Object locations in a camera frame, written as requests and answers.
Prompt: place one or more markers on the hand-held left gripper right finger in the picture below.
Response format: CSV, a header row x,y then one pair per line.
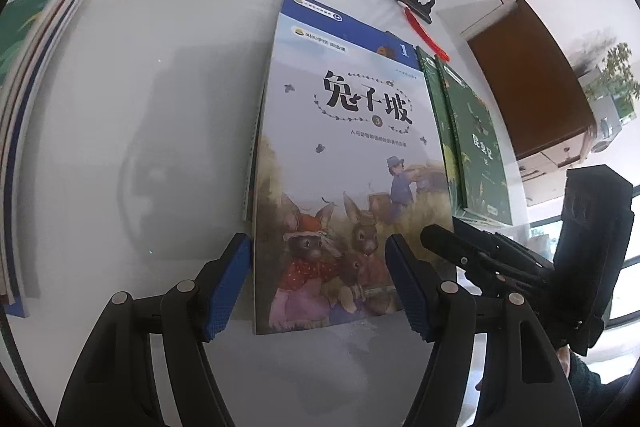
x,y
407,287

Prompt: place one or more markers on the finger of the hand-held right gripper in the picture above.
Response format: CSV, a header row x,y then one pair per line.
x,y
500,238
445,244

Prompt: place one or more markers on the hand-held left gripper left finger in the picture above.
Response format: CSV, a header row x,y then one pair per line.
x,y
227,287

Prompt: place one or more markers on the green insect book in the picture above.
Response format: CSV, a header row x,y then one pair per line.
x,y
440,122
480,142

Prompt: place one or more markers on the pale rabbit story book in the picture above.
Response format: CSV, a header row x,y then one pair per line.
x,y
340,157

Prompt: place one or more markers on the dark blue book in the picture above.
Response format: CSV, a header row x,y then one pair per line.
x,y
17,309

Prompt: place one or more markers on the light blue poetry book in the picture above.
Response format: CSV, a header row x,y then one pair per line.
x,y
25,22

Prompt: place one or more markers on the person's right forearm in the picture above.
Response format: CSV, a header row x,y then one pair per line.
x,y
597,384

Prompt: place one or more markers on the person's right hand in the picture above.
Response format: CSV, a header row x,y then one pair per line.
x,y
565,362

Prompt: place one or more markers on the brown wooden cabinet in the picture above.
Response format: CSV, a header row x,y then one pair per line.
x,y
530,77

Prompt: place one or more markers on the small potted plant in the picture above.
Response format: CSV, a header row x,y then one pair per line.
x,y
615,77

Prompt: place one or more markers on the red tassel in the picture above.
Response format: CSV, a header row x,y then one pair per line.
x,y
425,34

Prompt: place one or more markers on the pale blue picture book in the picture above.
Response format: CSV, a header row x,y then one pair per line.
x,y
325,14

